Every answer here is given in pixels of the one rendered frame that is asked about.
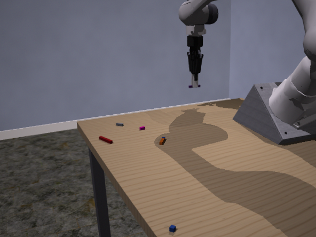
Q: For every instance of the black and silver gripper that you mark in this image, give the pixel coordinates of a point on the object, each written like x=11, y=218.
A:
x=195, y=57

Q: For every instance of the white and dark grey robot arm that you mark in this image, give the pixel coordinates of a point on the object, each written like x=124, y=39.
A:
x=294, y=100

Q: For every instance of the red rod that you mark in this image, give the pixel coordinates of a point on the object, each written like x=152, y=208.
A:
x=106, y=140

